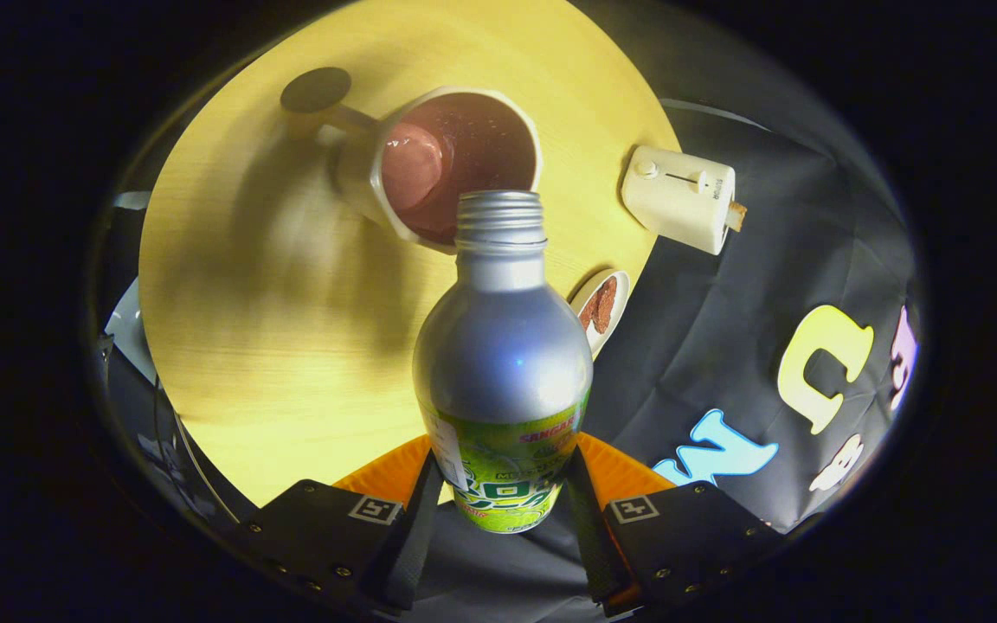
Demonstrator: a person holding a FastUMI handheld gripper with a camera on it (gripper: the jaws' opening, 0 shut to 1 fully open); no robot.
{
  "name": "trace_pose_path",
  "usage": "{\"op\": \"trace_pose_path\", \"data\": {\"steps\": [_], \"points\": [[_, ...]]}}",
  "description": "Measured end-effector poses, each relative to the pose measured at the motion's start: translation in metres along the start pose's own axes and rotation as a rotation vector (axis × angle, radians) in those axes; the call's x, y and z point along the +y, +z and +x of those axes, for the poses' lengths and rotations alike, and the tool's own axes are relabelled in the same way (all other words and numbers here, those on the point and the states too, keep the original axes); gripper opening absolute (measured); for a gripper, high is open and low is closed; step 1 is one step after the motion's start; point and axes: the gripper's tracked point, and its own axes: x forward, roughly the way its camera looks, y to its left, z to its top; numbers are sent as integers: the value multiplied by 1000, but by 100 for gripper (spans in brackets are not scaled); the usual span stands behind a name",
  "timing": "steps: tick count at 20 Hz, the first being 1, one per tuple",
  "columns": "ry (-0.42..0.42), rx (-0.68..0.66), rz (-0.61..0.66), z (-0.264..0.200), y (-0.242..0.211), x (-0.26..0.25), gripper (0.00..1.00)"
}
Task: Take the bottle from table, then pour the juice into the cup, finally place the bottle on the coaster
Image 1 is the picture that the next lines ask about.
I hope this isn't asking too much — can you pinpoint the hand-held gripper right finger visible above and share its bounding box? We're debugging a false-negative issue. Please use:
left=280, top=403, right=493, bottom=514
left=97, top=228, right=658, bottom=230
left=564, top=433, right=789, bottom=617

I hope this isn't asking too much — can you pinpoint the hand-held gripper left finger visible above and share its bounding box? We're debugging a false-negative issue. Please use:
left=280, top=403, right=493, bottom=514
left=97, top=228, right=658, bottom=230
left=230, top=435, right=447, bottom=617

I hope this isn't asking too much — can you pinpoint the silver juice bottle green label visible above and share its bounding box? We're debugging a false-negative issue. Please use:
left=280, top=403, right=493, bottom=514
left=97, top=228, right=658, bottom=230
left=413, top=190, right=595, bottom=535

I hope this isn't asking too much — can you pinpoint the beige cup with wooden handle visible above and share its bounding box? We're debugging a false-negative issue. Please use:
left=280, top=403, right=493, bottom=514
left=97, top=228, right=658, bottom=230
left=280, top=67, right=544, bottom=254

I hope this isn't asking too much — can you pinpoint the wooden table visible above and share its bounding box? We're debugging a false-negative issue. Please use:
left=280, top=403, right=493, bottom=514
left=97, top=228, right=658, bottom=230
left=138, top=0, right=681, bottom=509

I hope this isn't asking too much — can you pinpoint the white round plate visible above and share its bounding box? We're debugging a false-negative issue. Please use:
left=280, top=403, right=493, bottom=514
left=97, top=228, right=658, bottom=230
left=569, top=269, right=631, bottom=357

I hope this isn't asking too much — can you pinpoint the white toaster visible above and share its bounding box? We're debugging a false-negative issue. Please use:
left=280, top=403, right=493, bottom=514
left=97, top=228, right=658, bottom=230
left=621, top=145, right=736, bottom=256

